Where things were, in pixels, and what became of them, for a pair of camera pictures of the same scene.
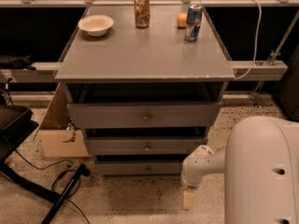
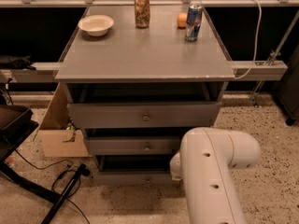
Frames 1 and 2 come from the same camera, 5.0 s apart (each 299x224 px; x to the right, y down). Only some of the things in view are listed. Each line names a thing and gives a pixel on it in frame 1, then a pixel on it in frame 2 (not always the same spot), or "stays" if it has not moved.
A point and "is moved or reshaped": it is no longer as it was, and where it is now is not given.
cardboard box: x=55 y=139 stays
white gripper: x=189 y=184 -> x=175 y=167
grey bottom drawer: x=141 y=167 is moved or reshaped
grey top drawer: x=147 y=115 stays
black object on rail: x=16 y=63 stays
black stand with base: x=16 y=125 stays
